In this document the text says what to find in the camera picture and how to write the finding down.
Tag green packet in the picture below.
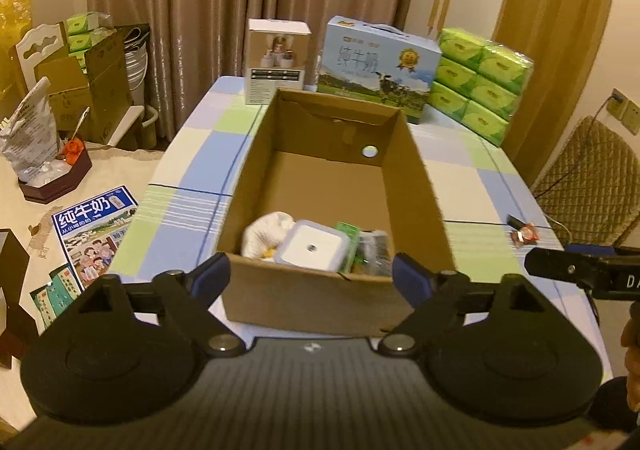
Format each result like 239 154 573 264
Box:
334 221 374 274

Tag golden curtain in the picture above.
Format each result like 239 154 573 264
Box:
492 0 621 187

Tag flat blue milk box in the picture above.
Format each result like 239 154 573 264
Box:
51 185 140 290

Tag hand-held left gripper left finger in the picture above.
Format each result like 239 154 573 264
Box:
74 252 247 357

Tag white square lidded container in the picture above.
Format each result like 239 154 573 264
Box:
273 219 351 274

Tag small red item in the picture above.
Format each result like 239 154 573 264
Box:
507 215 541 246

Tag quilted cushion chair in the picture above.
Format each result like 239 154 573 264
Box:
531 115 640 248

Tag orange toy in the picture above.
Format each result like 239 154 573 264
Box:
60 137 86 166

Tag wall socket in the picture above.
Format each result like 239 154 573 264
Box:
610 87 640 137

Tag white carved chair back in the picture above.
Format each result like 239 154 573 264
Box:
14 22 69 87

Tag stack of white buckets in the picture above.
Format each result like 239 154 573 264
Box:
122 24 151 107

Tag brown cardboard box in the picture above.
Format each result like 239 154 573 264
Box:
217 87 457 337

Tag wrapped green tissue bundle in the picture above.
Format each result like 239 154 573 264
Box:
427 27 535 147

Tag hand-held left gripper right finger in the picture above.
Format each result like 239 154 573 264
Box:
378 252 547 357

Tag yellow plastic bag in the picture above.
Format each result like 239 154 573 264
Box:
0 0 34 107

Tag blue milk carton case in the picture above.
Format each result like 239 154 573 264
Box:
315 15 443 125

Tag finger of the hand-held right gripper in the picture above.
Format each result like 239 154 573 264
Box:
565 242 640 259
524 247 601 290

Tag white product box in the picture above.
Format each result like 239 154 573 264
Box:
244 18 313 106

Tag black cable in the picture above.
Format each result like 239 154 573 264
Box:
536 98 621 197

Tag small green tissue stack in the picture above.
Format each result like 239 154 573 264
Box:
66 12 117 67

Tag wooden stick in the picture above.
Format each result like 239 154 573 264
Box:
427 0 446 32
436 0 455 32

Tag brown shiny curtain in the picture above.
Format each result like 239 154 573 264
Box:
87 0 426 152

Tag green leaflets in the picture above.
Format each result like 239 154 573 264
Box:
29 265 84 329

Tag person's right hand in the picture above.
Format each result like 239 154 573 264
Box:
620 302 640 379

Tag metal rod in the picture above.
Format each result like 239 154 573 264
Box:
72 106 91 141

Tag white knitted cloth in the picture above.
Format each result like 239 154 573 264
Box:
242 211 297 262

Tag large brown storage carton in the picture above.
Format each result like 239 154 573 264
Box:
34 30 134 147

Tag clear plastic packet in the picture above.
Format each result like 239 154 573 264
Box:
350 229 394 277

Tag dark brown wooden furniture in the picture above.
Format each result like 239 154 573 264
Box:
0 229 40 370

